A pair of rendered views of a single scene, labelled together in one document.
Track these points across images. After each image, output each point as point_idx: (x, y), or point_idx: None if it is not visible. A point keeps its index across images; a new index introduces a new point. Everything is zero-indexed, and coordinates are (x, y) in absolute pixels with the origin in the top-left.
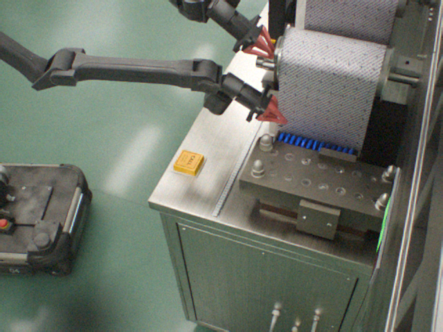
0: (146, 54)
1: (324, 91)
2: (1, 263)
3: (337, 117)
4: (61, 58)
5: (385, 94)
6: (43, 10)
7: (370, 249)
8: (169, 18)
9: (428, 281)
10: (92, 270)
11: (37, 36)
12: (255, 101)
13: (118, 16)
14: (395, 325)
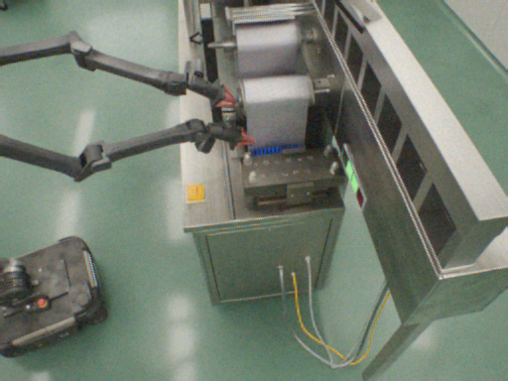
0: (72, 132)
1: (277, 114)
2: (53, 333)
3: (287, 128)
4: (93, 152)
5: None
6: None
7: (332, 198)
8: (75, 98)
9: (444, 177)
10: (122, 307)
11: None
12: (233, 135)
13: (31, 110)
14: (418, 210)
